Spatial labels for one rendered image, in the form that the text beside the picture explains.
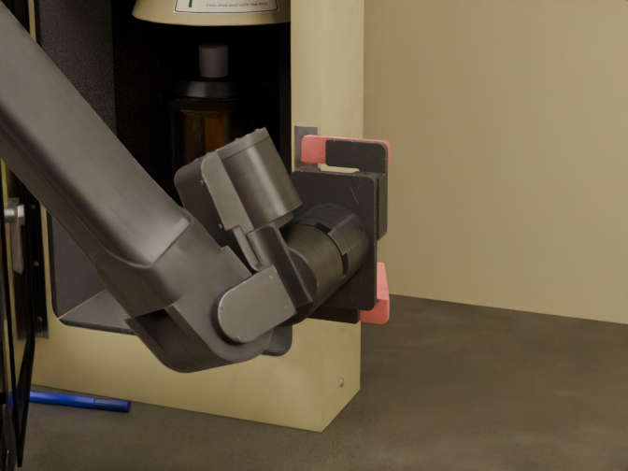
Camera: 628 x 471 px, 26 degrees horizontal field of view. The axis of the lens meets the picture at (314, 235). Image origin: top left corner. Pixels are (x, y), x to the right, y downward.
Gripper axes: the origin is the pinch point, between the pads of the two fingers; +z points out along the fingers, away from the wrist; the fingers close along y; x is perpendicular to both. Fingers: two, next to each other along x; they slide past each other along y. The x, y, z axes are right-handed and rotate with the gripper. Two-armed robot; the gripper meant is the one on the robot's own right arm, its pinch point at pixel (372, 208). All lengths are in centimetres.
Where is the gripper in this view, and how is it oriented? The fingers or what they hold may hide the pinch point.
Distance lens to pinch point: 107.4
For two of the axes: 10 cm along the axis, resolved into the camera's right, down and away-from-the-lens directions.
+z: 3.6, -2.8, 8.9
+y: -0.1, -9.6, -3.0
